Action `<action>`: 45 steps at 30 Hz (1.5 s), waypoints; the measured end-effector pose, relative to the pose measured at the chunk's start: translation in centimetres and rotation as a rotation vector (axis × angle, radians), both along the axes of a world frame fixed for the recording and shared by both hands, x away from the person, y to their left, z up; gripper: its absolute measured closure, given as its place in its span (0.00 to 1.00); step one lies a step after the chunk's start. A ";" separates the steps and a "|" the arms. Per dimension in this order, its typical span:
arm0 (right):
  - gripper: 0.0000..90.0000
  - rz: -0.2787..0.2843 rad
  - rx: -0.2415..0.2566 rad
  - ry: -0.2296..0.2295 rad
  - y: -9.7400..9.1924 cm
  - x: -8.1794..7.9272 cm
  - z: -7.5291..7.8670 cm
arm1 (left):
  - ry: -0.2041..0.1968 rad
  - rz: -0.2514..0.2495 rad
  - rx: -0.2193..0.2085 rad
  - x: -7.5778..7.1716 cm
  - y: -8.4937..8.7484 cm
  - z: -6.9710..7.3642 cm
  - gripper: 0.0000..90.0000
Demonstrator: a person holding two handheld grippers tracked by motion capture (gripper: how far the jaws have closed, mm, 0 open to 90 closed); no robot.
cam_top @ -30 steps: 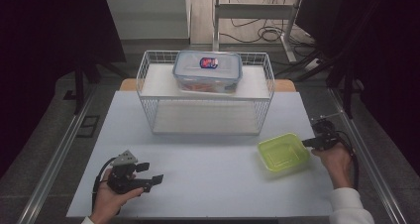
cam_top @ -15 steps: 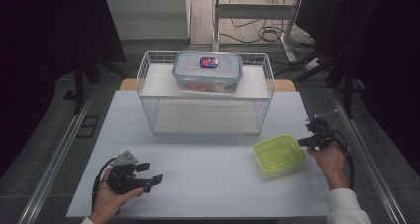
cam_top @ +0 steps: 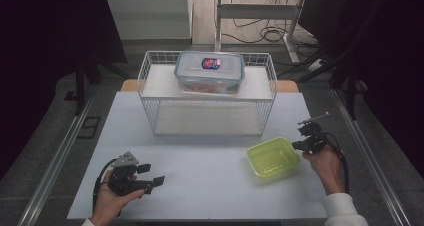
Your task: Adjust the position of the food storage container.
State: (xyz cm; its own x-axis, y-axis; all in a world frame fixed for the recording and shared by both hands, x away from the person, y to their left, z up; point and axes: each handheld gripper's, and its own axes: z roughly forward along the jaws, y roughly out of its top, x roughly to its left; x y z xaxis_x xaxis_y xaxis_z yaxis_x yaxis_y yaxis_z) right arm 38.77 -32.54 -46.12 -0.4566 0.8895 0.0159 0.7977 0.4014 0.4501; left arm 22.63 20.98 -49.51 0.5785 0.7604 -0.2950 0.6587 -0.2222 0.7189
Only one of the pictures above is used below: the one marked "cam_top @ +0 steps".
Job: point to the metal floor rail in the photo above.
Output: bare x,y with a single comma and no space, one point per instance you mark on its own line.
370,159
53,162

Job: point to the green plastic container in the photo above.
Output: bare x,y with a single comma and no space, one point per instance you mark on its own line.
273,157

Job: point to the white metal desk frame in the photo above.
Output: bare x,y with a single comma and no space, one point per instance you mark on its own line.
218,26

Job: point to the white panel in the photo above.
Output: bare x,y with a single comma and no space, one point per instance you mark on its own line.
150,16

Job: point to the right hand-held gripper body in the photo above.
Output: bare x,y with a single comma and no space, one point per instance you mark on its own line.
313,139

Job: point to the clear lidded plastic food container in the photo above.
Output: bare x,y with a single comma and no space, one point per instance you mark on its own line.
209,74

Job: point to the person's left hand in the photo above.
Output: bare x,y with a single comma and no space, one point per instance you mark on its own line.
105,202

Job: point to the person's right hand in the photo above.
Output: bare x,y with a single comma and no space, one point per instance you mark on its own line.
325,167

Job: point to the white power strip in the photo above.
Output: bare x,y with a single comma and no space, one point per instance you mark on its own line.
316,65

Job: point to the black floor bracket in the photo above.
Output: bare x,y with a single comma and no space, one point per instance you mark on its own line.
89,127

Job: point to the black stand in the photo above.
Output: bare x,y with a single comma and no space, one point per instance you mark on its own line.
80,86
350,86

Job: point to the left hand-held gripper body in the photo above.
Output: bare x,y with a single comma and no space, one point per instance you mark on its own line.
121,181

